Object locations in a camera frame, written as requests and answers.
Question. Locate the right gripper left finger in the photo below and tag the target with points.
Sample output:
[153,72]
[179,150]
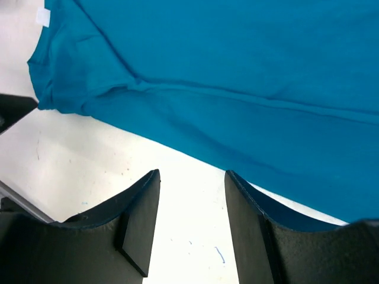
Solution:
[109,243]

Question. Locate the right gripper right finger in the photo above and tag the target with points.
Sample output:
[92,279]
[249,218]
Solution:
[276,244]

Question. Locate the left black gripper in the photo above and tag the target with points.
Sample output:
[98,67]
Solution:
[13,108]

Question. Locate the blue t shirt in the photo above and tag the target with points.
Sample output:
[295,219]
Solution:
[285,93]

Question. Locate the aluminium mounting rail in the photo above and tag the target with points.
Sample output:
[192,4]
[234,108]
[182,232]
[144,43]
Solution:
[24,203]

